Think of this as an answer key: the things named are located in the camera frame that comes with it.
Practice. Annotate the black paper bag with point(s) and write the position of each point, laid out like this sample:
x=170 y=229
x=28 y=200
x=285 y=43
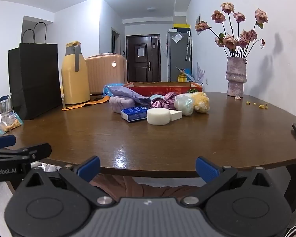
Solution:
x=34 y=79

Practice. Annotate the clear snack bag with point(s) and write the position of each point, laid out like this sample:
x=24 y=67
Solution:
x=8 y=124

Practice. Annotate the light blue scrunchie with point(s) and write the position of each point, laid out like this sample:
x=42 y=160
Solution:
x=156 y=96

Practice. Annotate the fallen dried petal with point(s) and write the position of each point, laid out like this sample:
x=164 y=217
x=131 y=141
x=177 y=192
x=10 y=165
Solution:
x=237 y=97

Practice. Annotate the pink ceramic vase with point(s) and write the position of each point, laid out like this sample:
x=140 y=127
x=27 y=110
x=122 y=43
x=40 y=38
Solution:
x=236 y=76

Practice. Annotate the pink suitcase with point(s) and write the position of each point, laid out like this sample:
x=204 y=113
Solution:
x=101 y=74

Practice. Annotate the white folded umbrella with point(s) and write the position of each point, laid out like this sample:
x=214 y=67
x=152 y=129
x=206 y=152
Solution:
x=188 y=47

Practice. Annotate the purple artificial flowers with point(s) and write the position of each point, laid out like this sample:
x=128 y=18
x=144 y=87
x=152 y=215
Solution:
x=201 y=75

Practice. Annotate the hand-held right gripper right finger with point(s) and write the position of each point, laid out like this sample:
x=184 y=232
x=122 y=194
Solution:
x=207 y=169

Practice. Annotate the grey refrigerator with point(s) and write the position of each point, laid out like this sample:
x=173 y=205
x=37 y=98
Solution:
x=177 y=59

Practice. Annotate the yellow toy bucket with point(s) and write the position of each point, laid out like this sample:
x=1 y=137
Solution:
x=182 y=79

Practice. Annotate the clear plastic bag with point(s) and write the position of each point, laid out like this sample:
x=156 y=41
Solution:
x=177 y=37

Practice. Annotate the white mesh bath ball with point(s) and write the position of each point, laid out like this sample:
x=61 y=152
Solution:
x=183 y=105

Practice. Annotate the pink satin scrunchie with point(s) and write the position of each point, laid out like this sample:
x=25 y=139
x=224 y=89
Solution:
x=160 y=102

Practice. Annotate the blue wipes packet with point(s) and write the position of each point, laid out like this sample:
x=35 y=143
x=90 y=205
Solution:
x=108 y=90

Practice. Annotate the blue tissue pack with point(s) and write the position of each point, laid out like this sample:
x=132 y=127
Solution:
x=133 y=112

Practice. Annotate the white round sponge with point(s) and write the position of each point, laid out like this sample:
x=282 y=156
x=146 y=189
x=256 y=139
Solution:
x=158 y=116

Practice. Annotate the yellow box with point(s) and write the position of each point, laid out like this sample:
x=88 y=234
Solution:
x=181 y=26

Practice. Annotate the red cardboard box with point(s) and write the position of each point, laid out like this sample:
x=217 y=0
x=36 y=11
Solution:
x=162 y=88

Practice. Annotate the dark brown door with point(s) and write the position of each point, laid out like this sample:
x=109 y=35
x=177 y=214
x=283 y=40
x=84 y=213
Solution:
x=143 y=66

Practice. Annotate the yellow thermos jug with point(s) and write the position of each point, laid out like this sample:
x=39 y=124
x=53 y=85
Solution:
x=74 y=84

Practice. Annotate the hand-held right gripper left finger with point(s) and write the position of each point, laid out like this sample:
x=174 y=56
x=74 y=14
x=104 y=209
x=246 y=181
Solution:
x=88 y=169

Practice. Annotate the clear plastic cup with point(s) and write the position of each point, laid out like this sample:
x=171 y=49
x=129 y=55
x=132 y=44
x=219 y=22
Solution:
x=2 y=105

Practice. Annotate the dried pink roses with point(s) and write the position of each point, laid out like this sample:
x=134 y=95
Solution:
x=230 y=40

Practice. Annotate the small white sponge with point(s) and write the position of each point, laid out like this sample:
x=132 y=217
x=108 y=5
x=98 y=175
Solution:
x=175 y=115

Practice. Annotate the yellow plush toy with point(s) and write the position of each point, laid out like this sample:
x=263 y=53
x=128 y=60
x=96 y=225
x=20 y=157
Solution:
x=201 y=102

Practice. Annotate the scattered yellow crumbs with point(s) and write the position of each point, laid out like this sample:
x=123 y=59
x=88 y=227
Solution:
x=261 y=106

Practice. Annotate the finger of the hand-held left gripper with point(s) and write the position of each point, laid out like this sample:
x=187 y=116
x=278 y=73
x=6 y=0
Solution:
x=37 y=151
x=2 y=141

